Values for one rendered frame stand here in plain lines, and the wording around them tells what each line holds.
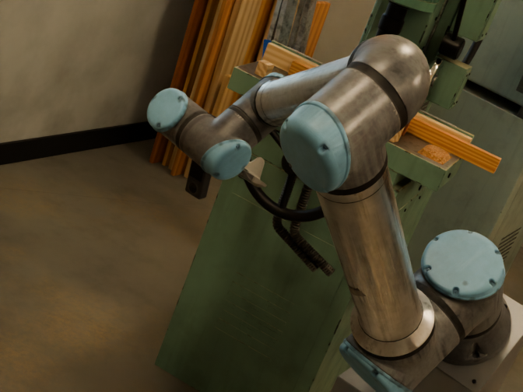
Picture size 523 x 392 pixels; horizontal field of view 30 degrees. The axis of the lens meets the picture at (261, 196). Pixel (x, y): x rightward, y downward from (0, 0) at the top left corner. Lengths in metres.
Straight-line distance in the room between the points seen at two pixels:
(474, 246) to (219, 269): 0.99
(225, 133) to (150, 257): 1.60
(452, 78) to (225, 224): 0.72
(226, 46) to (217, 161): 2.14
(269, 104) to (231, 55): 2.20
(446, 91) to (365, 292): 1.16
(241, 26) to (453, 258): 2.30
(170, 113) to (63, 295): 1.25
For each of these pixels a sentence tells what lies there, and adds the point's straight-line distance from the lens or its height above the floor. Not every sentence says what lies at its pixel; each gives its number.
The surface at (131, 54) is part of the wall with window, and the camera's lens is 4.01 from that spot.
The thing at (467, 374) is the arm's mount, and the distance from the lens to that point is 2.02.
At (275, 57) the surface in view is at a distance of 2.65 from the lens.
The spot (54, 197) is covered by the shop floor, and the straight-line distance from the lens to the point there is 3.59.
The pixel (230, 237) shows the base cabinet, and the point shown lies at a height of 0.47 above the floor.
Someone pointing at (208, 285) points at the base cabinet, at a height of 0.32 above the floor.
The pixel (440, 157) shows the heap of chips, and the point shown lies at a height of 0.91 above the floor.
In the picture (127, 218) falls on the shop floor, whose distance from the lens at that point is 3.61.
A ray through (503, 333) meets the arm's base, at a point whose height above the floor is 0.77.
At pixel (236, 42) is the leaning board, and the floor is 0.61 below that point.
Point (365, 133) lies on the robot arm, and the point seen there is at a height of 1.20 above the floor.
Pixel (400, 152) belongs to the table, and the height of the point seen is 0.89.
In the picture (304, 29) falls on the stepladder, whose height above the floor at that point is 0.85.
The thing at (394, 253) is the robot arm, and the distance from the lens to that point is 1.52.
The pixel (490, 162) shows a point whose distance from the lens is 2.50.
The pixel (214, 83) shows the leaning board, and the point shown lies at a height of 0.43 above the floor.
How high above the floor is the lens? 1.56
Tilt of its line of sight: 22 degrees down
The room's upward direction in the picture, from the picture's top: 21 degrees clockwise
